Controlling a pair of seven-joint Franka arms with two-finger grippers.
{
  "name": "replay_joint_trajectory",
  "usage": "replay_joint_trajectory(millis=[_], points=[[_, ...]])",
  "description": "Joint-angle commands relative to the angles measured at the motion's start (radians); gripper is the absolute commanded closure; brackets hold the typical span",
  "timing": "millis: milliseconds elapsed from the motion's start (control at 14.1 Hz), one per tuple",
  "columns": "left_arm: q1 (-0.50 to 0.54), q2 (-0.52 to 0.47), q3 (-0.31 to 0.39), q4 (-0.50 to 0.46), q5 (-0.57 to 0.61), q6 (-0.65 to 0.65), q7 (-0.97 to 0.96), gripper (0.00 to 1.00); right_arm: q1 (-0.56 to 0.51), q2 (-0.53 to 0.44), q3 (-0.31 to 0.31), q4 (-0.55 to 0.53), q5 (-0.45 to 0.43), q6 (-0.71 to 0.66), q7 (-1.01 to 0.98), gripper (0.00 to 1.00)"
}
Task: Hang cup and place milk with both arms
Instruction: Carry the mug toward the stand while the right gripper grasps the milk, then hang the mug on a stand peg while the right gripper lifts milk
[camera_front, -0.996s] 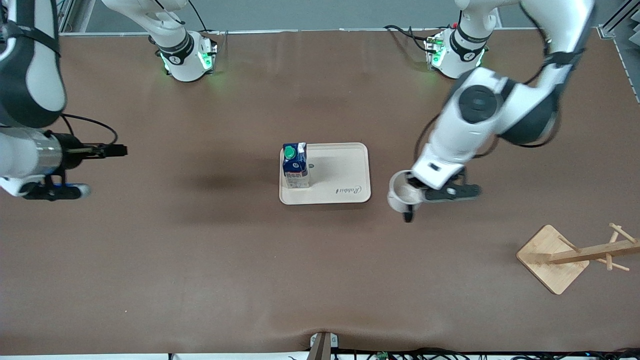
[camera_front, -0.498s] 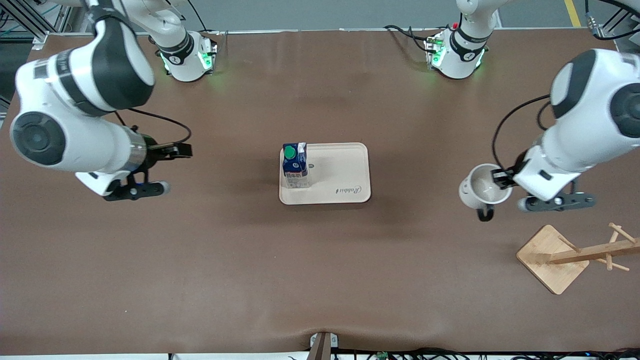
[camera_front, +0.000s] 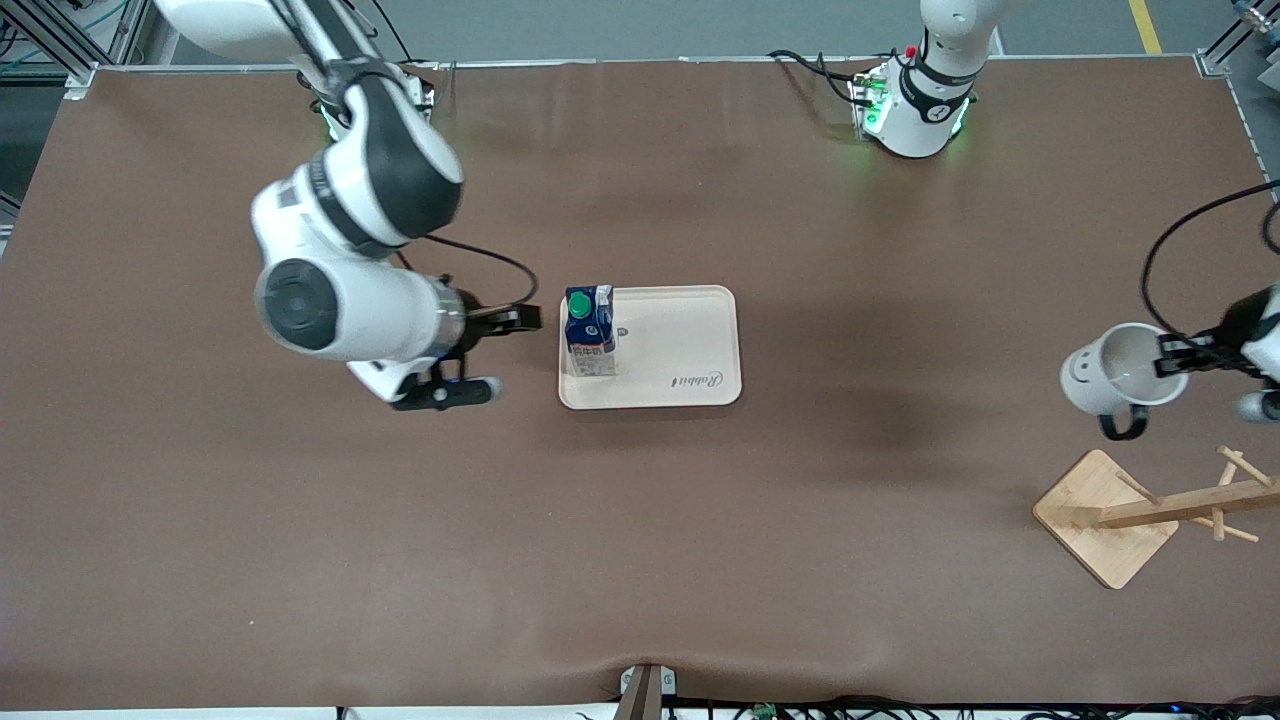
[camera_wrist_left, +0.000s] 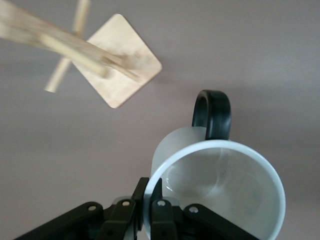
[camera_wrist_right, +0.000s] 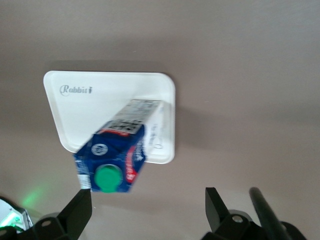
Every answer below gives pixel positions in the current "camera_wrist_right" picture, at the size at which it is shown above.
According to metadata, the white rectangular tray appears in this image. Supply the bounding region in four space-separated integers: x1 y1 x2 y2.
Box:
42 70 177 165

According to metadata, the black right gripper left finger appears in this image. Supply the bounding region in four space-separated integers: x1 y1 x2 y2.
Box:
17 189 93 240

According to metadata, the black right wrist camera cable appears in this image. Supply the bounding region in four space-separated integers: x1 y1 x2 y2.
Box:
249 187 287 240

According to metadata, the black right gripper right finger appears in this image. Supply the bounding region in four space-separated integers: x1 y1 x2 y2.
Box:
201 187 266 240

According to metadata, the blue milk carton green cap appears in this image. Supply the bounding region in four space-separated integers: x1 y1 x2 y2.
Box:
73 99 166 194

